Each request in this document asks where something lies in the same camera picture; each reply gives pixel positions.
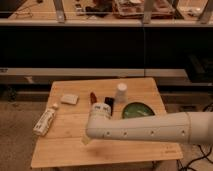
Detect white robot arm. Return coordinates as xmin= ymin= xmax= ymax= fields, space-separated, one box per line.
xmin=85 ymin=103 xmax=213 ymax=145

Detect black rectangular block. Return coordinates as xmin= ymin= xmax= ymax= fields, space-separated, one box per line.
xmin=104 ymin=97 xmax=114 ymax=115

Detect red-brown marker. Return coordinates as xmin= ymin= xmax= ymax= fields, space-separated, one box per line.
xmin=90 ymin=92 xmax=97 ymax=105

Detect green plate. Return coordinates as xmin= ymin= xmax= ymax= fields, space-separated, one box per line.
xmin=122 ymin=102 xmax=155 ymax=119

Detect wooden table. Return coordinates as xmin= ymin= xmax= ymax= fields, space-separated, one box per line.
xmin=31 ymin=78 xmax=183 ymax=169

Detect cluttered tray on shelf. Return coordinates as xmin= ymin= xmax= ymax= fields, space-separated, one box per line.
xmin=112 ymin=0 xmax=174 ymax=18

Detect white toothpaste tube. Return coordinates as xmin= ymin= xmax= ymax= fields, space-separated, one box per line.
xmin=33 ymin=103 xmax=59 ymax=136

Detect black floor cable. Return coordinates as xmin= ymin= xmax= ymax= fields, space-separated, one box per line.
xmin=176 ymin=103 xmax=213 ymax=171

